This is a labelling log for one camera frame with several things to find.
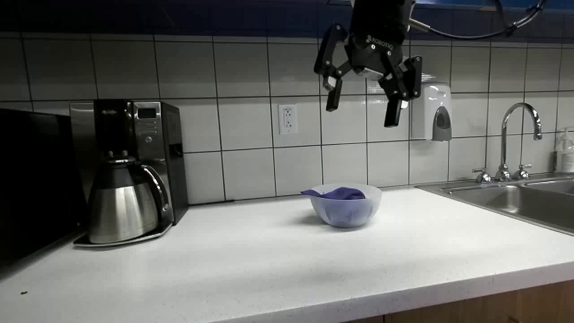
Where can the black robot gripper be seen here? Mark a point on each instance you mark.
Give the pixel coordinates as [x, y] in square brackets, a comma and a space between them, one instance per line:
[378, 19]

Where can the blue waffle-weave towel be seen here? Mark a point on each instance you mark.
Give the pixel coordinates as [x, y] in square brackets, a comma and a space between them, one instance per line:
[341, 192]

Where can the chrome gooseneck faucet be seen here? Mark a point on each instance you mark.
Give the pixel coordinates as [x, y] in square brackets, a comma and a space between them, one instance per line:
[506, 127]

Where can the dark upper cabinet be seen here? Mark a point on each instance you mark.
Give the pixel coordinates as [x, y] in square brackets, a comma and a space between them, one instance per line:
[179, 14]

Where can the stainless steel sink basin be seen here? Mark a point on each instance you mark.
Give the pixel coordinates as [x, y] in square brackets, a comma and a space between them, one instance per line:
[525, 199]

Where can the clear pump soap bottle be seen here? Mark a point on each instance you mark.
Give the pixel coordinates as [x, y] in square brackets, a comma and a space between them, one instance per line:
[563, 156]

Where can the black and steel coffee maker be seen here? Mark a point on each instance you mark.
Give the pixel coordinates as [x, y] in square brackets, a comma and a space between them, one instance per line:
[154, 136]

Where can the wooden base cabinet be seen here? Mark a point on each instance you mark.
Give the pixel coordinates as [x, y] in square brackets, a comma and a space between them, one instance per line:
[507, 305]

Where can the stainless steel coffee carafe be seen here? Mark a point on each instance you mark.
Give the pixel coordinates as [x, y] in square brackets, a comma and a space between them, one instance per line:
[122, 206]

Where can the black microwave oven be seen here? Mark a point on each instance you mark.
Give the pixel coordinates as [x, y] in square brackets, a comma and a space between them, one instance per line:
[36, 179]

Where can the white wall soap dispenser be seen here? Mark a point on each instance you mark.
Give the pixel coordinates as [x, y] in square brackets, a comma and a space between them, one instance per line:
[427, 109]

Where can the white wall power outlet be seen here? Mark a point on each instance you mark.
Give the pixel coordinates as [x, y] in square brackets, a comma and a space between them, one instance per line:
[287, 118]

